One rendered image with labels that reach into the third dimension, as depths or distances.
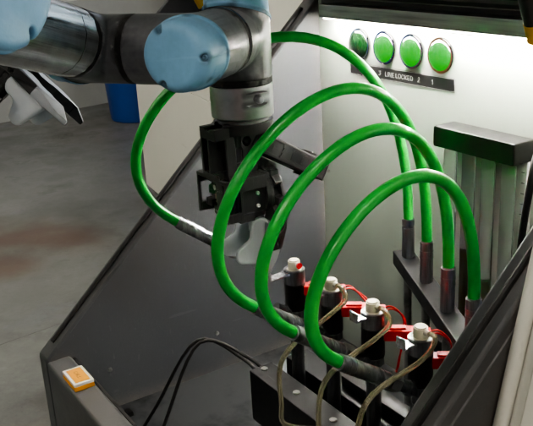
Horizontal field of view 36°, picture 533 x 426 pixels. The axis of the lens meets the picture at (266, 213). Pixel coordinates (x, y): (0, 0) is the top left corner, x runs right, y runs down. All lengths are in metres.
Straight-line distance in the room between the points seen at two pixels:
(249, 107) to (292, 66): 0.46
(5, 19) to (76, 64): 0.36
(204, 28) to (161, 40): 0.04
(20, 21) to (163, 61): 0.34
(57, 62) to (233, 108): 0.22
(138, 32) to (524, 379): 0.52
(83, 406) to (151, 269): 0.26
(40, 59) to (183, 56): 0.14
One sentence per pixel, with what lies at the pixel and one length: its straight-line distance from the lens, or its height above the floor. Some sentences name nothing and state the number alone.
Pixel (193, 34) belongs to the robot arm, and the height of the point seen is 1.47.
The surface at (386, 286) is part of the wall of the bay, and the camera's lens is 1.40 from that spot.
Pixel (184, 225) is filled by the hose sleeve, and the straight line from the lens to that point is 1.10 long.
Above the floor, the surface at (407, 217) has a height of 1.16.
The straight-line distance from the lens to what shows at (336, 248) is 0.78.
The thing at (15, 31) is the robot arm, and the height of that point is 1.51.
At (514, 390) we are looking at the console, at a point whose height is 1.13.
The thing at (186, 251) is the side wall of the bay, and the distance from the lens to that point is 1.35.
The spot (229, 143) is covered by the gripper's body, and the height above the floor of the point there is 1.33.
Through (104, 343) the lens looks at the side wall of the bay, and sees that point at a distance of 1.35.
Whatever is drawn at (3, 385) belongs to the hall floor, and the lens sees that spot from 3.26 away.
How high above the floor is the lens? 1.57
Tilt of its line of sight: 19 degrees down
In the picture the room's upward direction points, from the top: 3 degrees counter-clockwise
